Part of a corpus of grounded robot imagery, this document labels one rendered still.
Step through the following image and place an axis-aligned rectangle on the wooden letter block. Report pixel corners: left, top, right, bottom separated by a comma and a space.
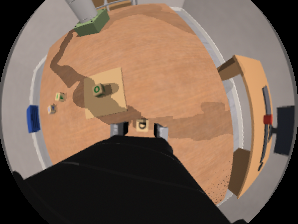
92, 83, 106, 98
136, 119, 149, 132
48, 105, 56, 114
55, 93, 65, 102

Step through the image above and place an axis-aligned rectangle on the tan flat mat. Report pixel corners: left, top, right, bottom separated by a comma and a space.
84, 67, 127, 119

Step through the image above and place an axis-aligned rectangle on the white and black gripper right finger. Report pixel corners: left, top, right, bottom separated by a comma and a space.
154, 123, 168, 141

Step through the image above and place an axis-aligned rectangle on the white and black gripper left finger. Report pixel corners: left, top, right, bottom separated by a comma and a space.
110, 121, 129, 137

